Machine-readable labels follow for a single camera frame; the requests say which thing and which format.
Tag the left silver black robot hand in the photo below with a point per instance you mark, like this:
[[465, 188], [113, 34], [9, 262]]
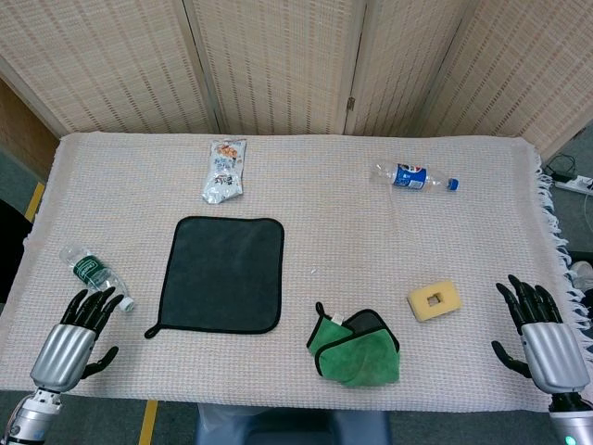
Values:
[[62, 350]]

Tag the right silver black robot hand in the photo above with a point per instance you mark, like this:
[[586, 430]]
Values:
[[553, 352]]

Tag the dark green yellow-backed cloth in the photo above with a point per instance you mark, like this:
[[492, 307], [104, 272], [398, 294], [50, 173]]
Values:
[[222, 273]]

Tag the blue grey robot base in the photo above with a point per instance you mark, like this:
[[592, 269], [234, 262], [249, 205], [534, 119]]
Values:
[[296, 426]]

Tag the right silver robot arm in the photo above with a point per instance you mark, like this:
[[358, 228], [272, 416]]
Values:
[[572, 422]]

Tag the yellow sponge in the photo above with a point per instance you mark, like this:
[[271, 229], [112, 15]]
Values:
[[447, 303]]

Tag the green label plastic bottle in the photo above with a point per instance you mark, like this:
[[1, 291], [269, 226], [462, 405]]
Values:
[[90, 271]]

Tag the white shoe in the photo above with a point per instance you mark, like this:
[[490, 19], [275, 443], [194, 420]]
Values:
[[583, 273]]

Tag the black trouser leg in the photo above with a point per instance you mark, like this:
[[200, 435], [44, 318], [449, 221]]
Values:
[[11, 245]]

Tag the white power strip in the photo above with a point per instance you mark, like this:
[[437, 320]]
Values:
[[574, 183]]

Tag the brown wooden board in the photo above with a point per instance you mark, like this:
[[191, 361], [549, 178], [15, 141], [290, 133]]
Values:
[[21, 134]]

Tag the blue label plastic bottle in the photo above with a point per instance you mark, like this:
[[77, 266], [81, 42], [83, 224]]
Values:
[[410, 176]]

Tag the white woven tablecloth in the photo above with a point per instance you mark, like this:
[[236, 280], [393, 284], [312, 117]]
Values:
[[347, 232]]

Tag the white snack bag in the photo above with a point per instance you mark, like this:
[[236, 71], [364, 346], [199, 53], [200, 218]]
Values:
[[223, 171]]

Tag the metal screen hinge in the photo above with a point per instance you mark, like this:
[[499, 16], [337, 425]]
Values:
[[350, 103]]

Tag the beige bamboo folding screen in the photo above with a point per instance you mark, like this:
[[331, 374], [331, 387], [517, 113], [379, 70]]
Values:
[[278, 60]]

